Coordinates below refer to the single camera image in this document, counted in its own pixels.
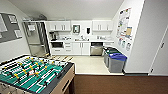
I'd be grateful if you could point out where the stainless steel dishwasher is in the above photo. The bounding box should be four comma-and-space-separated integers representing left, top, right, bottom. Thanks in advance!
89, 41, 104, 57

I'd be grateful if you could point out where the white double-door base cabinet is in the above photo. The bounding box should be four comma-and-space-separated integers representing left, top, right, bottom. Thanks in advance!
71, 41, 91, 56

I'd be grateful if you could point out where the wide white drawer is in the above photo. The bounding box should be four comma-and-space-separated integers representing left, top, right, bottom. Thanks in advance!
50, 48, 65, 56

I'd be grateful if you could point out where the stainless steel refrigerator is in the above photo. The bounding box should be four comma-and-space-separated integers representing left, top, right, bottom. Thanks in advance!
22, 20, 51, 58

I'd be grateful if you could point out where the chrome sink faucet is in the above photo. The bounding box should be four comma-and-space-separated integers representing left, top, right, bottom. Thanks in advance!
80, 34, 86, 41

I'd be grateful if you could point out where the black built-in microwave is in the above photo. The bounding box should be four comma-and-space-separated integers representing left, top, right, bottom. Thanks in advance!
50, 42, 64, 49

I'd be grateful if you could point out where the white door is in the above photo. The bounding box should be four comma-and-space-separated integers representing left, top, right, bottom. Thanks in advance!
149, 24, 168, 76

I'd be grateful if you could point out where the large colourful wall poster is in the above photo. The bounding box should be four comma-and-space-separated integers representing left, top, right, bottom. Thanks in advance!
116, 8, 133, 43

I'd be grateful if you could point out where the framed wall picture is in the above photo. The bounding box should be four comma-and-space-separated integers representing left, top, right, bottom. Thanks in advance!
0, 12, 24, 44

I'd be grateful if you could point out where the green foosball table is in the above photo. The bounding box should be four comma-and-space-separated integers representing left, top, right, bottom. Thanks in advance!
0, 54, 76, 94

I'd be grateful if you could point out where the white paper fridge notice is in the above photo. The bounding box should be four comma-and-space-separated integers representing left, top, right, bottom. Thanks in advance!
28, 24, 37, 32

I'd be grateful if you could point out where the grey bin blue lid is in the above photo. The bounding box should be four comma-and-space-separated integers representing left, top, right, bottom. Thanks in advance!
108, 53, 128, 74

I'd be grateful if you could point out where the grey bin green lid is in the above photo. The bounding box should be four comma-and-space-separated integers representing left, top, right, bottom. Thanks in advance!
103, 47, 121, 69

